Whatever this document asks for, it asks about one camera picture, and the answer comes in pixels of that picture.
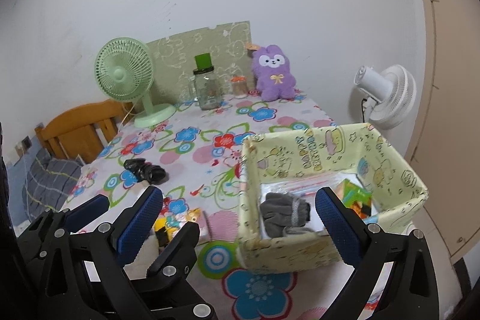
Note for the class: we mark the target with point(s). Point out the grey knit gloves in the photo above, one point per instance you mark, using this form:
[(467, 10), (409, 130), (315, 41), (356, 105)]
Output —
[(283, 213)]

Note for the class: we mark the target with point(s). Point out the grey plaid bedding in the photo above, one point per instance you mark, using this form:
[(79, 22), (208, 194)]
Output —
[(48, 177)]

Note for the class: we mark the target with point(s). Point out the floral tablecloth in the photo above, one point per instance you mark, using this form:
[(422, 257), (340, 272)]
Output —
[(195, 162)]

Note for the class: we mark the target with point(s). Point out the purple plush toy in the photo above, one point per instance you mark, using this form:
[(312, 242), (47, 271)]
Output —
[(272, 76)]

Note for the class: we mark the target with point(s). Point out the glass jar with green lid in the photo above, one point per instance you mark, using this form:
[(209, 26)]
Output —
[(207, 91)]

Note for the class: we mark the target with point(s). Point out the wooden headboard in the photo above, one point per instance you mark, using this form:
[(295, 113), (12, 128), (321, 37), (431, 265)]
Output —
[(75, 125)]

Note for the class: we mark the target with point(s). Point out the beige cabinet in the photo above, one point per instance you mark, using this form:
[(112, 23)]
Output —
[(450, 80)]

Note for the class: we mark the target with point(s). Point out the cartoon printed packet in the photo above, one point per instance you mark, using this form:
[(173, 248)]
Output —
[(187, 217)]

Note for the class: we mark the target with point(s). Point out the small jar with orange lid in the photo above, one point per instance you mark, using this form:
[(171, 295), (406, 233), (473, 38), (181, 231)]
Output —
[(239, 87)]

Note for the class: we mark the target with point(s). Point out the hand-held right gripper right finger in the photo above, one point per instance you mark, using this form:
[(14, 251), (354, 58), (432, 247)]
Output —
[(337, 226)]

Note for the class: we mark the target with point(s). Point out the green desk fan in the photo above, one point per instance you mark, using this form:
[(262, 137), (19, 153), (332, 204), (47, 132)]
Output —
[(123, 74)]

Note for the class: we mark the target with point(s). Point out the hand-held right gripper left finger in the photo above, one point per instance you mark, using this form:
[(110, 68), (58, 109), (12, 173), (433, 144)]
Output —
[(140, 226)]

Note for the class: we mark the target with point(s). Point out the clear plastic packet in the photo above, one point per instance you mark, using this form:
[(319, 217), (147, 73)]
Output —
[(300, 185)]

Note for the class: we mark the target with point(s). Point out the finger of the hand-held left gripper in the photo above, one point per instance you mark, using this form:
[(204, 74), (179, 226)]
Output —
[(180, 248), (88, 210)]

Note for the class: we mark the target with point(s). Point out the white fan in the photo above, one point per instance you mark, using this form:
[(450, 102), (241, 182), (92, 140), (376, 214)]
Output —
[(390, 95)]

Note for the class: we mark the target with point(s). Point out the green orange packet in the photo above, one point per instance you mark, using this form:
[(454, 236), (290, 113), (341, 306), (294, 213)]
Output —
[(354, 196)]

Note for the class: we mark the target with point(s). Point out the black fabric bundle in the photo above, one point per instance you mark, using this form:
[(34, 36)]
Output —
[(144, 170)]

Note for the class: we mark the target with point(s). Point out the yellow printed fabric storage box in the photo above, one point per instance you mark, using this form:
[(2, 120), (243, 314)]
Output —
[(285, 252)]

